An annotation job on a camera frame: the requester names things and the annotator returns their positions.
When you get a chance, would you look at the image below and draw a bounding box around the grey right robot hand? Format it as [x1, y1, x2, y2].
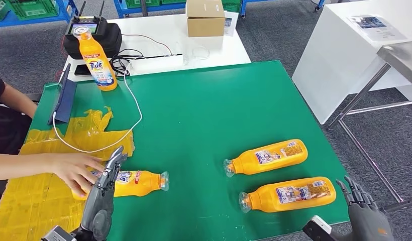
[336, 175, 396, 241]

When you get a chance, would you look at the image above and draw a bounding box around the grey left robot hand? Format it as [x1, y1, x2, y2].
[80, 146, 129, 241]

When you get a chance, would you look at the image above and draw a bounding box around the person's right hand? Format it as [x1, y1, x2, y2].
[49, 153, 105, 197]

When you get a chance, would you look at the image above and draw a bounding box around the orange detergent bottle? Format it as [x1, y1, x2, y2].
[72, 26, 118, 92]
[223, 139, 308, 178]
[71, 169, 170, 201]
[238, 176, 337, 214]

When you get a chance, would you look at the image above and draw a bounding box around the black remote controller with screen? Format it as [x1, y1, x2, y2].
[69, 0, 109, 37]

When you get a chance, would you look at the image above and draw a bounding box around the yellow taped plastic sheet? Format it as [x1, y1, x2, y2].
[0, 106, 135, 241]

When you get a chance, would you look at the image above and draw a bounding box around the blue tablet case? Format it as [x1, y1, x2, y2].
[48, 63, 77, 126]

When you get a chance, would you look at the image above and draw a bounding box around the person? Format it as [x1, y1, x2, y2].
[0, 71, 34, 207]

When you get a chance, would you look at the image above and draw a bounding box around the black phone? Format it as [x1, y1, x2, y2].
[73, 64, 93, 76]

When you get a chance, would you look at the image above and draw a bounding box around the white power strip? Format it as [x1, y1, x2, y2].
[129, 54, 184, 75]

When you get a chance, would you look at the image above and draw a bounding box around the black carrying case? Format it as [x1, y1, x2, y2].
[63, 18, 123, 61]

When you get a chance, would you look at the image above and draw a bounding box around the green table mat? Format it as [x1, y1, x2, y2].
[28, 60, 351, 241]

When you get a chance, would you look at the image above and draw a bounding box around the blue metal shelf rack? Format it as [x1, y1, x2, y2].
[0, 0, 79, 29]
[113, 0, 248, 18]

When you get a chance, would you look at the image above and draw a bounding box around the white table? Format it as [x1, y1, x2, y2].
[61, 13, 252, 82]

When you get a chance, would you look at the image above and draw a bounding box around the green plastic crate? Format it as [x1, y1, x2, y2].
[223, 0, 243, 13]
[10, 0, 60, 21]
[126, 0, 187, 9]
[0, 0, 13, 21]

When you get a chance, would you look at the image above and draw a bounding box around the clear plastic bag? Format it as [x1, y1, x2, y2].
[182, 45, 211, 65]

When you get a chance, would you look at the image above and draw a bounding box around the steel table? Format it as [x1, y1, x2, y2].
[327, 40, 412, 213]

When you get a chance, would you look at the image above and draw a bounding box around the white desk with side panel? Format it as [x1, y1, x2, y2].
[291, 0, 412, 126]

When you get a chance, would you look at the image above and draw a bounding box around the printed paper sheet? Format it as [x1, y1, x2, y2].
[223, 11, 239, 37]
[347, 14, 407, 42]

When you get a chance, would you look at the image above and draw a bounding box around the cardboard box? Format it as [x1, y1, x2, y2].
[186, 0, 226, 38]

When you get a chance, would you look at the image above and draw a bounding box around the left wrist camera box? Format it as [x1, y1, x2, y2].
[41, 225, 77, 241]

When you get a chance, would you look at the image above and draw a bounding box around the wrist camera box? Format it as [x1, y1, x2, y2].
[302, 215, 351, 241]
[41, 225, 77, 241]

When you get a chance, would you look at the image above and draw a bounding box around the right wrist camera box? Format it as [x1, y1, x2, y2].
[302, 215, 351, 241]

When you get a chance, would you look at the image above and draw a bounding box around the white cable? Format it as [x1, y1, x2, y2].
[52, 71, 143, 154]

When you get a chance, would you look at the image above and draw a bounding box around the black cable bundle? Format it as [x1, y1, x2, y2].
[109, 48, 183, 78]

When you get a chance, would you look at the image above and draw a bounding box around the red cable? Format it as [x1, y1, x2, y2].
[56, 35, 68, 80]

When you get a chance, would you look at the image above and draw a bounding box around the thin dark cable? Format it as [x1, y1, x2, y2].
[121, 33, 173, 56]

